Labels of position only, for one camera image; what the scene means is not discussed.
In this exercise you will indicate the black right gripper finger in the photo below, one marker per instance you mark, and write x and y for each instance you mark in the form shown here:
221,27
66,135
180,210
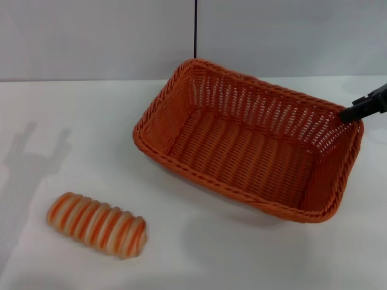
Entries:
367,107

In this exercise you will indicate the orange white striped bread roll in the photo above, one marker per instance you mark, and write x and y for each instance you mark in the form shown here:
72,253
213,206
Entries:
96,225

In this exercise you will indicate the orange woven rectangular basket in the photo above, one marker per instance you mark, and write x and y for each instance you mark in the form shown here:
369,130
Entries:
242,151

